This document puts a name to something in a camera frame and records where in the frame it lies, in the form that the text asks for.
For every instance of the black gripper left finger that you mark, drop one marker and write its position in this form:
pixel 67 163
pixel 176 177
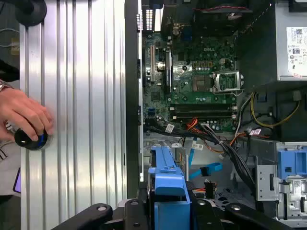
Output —
pixel 96 214

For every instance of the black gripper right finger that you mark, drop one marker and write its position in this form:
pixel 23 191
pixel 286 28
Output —
pixel 206 215

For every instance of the hard disk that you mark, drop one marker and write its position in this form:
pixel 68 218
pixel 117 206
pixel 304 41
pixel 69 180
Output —
pixel 168 182

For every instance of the metal disk bay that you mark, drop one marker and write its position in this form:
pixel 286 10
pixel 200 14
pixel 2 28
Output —
pixel 163 140

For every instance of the black RAM slot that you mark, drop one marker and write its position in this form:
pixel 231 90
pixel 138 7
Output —
pixel 204 110
pixel 204 105
pixel 204 119
pixel 204 114

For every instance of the white expansion slot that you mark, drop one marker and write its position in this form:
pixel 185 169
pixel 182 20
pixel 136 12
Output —
pixel 152 62

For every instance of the person's left hand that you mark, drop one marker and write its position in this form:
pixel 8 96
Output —
pixel 21 112

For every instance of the metal optical drive cage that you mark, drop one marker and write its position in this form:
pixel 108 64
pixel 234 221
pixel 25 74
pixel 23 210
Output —
pixel 266 182

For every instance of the dark smartphone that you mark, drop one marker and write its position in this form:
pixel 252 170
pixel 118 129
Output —
pixel 17 180

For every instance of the blue plastic latch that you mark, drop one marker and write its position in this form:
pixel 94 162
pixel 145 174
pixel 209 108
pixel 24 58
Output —
pixel 291 165

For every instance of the black PC case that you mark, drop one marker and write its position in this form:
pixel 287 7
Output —
pixel 131 95

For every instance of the metal socket cover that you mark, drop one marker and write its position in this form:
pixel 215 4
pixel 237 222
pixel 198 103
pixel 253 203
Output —
pixel 227 90

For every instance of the CPU socket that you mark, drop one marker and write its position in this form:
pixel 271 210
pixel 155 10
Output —
pixel 201 83

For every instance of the metal wristwatch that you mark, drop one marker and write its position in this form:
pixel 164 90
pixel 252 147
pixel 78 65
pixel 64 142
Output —
pixel 3 85

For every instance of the green motherboard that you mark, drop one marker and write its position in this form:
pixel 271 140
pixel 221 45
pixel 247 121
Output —
pixel 192 55

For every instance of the grey power supply unit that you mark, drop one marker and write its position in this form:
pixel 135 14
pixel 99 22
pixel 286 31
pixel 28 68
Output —
pixel 287 60

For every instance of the black case fan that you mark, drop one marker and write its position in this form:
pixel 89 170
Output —
pixel 216 21

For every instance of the black round foot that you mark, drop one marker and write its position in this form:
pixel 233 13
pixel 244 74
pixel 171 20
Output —
pixel 31 10

